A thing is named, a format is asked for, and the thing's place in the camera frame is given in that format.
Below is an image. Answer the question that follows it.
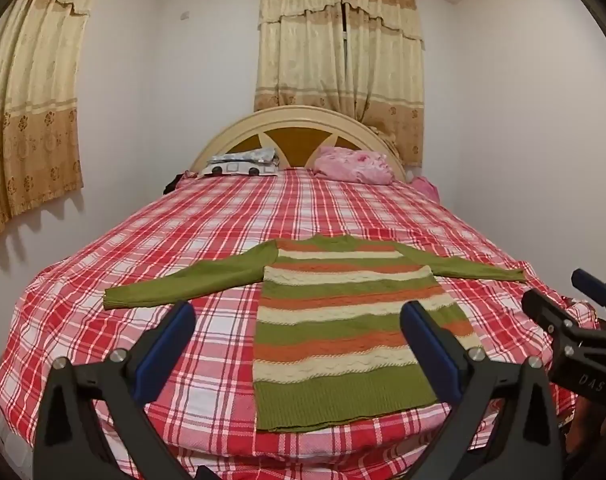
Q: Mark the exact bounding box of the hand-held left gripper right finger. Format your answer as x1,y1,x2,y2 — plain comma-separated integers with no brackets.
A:
400,301,564,480

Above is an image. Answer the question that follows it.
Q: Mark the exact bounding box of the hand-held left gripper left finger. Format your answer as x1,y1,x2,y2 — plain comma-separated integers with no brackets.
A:
33,301,204,480

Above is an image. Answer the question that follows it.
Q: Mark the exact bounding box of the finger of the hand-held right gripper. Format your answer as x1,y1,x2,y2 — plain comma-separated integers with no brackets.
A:
522,287,576,343
571,268,606,331

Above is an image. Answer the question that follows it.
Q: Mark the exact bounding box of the green orange striped knit sweater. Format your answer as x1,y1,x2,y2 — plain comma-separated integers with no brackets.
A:
103,234,527,434

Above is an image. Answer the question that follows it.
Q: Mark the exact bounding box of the person's right hand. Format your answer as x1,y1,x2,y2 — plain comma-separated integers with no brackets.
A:
566,395,606,463

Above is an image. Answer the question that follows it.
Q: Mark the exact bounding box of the red white plaid bed cover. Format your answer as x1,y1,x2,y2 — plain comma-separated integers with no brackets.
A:
0,167,604,480

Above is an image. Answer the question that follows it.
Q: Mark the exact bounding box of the pink cloth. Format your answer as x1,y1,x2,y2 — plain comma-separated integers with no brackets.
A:
413,175,440,202

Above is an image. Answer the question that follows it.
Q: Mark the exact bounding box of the pink floral pillow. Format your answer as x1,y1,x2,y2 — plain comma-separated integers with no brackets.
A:
310,146,395,186

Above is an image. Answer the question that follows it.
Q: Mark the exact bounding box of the white grey printed pillow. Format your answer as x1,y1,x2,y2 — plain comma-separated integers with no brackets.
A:
199,147,280,178

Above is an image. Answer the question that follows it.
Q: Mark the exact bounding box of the cream arched wooden headboard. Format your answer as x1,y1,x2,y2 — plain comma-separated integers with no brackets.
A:
189,105,409,181

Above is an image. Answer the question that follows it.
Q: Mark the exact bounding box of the beige patterned curtain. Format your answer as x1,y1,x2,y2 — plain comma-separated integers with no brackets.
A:
340,0,427,167
0,0,106,244
254,0,347,112

